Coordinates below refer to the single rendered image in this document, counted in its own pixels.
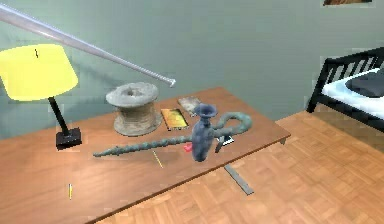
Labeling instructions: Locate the yellow book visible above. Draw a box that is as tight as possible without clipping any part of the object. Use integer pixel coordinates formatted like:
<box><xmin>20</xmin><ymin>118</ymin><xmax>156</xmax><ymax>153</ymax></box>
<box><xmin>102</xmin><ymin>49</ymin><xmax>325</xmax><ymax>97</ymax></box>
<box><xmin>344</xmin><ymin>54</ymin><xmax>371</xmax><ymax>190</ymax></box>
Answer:
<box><xmin>160</xmin><ymin>108</ymin><xmax>190</xmax><ymax>132</ymax></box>

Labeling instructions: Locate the gray vase with face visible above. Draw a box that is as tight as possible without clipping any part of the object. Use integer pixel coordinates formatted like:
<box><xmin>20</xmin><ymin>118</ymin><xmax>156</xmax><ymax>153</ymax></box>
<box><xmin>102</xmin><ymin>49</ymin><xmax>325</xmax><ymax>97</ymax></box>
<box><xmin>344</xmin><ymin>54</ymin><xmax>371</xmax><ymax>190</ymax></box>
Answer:
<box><xmin>190</xmin><ymin>103</ymin><xmax>218</xmax><ymax>163</ymax></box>

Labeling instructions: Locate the framed wall picture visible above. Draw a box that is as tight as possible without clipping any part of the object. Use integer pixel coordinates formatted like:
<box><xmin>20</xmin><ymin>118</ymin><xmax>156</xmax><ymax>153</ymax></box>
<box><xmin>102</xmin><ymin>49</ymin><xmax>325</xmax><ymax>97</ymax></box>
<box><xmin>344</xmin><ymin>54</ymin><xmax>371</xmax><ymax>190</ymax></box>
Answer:
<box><xmin>322</xmin><ymin>0</ymin><xmax>373</xmax><ymax>7</ymax></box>

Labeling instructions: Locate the dark grey pillow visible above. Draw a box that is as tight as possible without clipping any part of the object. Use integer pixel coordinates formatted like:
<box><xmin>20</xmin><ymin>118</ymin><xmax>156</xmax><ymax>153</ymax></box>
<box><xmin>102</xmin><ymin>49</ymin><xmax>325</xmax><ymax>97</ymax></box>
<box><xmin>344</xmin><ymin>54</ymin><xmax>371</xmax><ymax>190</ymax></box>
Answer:
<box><xmin>345</xmin><ymin>70</ymin><xmax>384</xmax><ymax>98</ymax></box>

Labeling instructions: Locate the grey metal baseball bat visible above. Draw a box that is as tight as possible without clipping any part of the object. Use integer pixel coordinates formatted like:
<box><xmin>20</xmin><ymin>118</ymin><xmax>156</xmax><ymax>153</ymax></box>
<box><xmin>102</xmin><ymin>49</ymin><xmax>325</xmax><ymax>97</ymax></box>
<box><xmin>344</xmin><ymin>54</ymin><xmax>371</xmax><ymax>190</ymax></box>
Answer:
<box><xmin>0</xmin><ymin>3</ymin><xmax>177</xmax><ymax>88</ymax></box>

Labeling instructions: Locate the yellow shade table lamp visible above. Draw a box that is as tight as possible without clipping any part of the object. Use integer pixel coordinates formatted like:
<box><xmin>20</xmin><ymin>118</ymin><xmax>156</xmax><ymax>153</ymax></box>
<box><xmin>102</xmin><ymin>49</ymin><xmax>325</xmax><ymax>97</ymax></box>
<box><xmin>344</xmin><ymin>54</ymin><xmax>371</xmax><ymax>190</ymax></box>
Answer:
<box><xmin>0</xmin><ymin>43</ymin><xmax>83</xmax><ymax>151</ymax></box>

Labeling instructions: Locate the black bed frame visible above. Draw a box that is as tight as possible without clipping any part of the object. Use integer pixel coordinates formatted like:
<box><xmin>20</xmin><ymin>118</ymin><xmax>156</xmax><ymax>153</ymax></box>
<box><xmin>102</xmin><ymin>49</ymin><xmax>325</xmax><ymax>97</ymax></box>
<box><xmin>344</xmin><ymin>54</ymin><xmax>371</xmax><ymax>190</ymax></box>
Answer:
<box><xmin>306</xmin><ymin>46</ymin><xmax>384</xmax><ymax>134</ymax></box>

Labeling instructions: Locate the white mattress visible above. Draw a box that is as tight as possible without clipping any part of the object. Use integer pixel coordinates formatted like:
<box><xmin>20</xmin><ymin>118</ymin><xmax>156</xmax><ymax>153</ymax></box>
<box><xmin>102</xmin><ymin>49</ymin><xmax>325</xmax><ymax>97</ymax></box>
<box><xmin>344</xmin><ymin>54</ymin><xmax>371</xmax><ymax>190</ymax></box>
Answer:
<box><xmin>321</xmin><ymin>68</ymin><xmax>384</xmax><ymax>120</ymax></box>

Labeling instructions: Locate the brown wooden table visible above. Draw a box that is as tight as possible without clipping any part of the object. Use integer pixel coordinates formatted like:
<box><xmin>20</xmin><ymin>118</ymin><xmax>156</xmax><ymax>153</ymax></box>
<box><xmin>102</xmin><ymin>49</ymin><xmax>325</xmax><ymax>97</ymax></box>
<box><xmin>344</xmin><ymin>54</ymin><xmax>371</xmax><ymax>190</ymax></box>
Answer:
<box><xmin>0</xmin><ymin>87</ymin><xmax>292</xmax><ymax>224</ymax></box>

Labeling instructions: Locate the black and white phone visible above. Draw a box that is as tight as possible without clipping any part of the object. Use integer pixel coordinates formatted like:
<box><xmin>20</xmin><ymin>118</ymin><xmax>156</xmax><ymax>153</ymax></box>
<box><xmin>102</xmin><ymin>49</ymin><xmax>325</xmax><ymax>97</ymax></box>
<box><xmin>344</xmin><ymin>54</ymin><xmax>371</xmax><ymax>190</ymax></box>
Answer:
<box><xmin>214</xmin><ymin>134</ymin><xmax>235</xmax><ymax>154</ymax></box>

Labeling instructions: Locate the green twisted staff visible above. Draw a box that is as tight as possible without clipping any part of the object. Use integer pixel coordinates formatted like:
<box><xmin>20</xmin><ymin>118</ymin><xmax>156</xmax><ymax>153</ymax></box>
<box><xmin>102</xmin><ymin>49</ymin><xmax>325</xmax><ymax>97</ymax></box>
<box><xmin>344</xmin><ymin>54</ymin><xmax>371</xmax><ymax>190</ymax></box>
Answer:
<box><xmin>92</xmin><ymin>112</ymin><xmax>253</xmax><ymax>158</ymax></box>

